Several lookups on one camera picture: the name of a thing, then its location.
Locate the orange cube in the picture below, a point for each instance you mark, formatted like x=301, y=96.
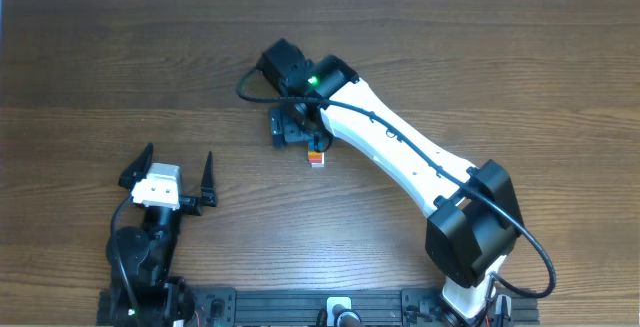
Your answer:
x=315, y=155

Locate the white cube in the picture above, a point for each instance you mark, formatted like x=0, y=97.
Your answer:
x=318, y=165

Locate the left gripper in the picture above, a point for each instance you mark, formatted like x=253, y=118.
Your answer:
x=191, y=204

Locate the blue cube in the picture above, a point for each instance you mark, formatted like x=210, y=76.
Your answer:
x=312, y=145

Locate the mounting rail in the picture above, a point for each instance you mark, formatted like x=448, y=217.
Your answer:
x=290, y=308

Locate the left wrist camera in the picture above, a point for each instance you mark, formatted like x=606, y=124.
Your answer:
x=157, y=187

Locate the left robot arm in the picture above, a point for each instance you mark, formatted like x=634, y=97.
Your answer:
x=145, y=257

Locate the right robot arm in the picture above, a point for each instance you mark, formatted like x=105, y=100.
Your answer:
x=395, y=142

